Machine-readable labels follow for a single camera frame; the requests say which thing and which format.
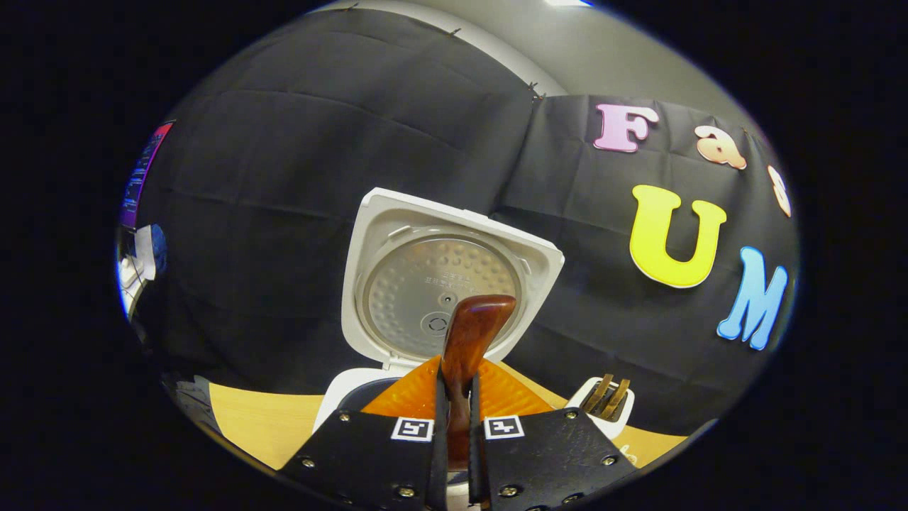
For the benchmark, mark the black backdrop cloth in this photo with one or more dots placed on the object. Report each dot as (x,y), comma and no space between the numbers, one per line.
(284,177)

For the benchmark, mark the brown wooden spoon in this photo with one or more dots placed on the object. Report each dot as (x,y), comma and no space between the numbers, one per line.
(475,326)

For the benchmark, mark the white toaster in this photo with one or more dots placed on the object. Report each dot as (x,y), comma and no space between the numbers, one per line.
(617,424)

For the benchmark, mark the white and blue object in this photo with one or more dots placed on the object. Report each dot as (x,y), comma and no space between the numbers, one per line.
(145,259)

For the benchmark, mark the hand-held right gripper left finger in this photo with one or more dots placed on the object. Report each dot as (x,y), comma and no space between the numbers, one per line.
(440,454)

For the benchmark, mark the brown bread slice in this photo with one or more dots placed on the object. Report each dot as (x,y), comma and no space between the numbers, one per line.
(616,399)
(597,392)

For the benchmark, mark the white rice cooker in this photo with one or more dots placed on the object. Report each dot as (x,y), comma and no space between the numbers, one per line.
(397,213)

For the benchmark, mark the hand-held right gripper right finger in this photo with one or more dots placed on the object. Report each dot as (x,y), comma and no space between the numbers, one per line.
(475,454)

